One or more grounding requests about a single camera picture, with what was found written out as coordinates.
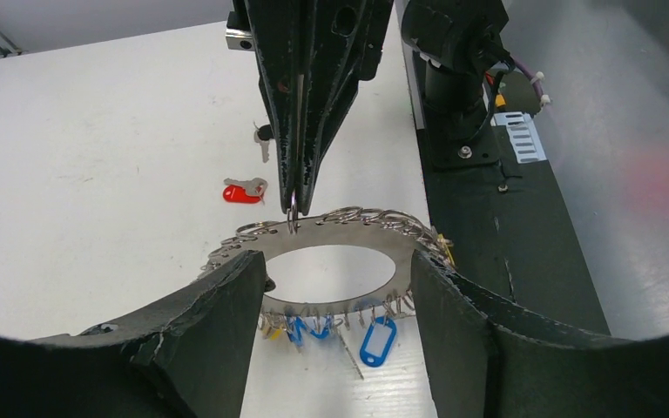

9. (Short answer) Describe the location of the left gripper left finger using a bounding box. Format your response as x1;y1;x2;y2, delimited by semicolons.
0;251;267;417

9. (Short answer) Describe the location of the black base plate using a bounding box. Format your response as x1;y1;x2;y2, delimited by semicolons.
415;104;612;336

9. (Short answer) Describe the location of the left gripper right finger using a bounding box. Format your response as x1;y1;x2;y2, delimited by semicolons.
410;251;669;417

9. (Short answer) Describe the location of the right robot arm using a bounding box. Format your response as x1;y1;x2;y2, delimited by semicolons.
226;1;511;215

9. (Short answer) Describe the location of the key with red tag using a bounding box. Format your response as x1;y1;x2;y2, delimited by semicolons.
222;178;268;204

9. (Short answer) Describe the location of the right white cable duct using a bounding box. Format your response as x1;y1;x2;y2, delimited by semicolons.
493;111;547;164

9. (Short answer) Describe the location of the key with black tag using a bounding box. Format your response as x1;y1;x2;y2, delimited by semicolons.
253;125;274;164

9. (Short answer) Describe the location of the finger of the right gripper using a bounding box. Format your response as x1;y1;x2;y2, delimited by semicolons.
246;1;303;212
296;1;393;215

